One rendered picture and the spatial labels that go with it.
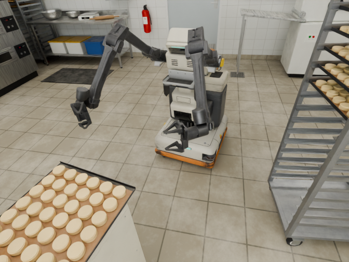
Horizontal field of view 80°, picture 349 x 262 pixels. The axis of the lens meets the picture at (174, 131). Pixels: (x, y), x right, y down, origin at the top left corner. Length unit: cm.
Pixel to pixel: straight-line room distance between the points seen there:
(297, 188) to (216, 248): 80
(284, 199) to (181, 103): 110
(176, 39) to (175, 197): 127
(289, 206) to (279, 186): 18
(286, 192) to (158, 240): 106
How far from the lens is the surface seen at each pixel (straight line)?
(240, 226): 183
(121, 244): 102
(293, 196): 192
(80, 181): 94
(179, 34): 156
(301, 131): 164
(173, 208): 186
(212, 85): 191
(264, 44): 490
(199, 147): 194
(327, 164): 122
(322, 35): 137
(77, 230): 82
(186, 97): 174
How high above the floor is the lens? 158
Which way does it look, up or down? 38 degrees down
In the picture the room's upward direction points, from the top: 3 degrees counter-clockwise
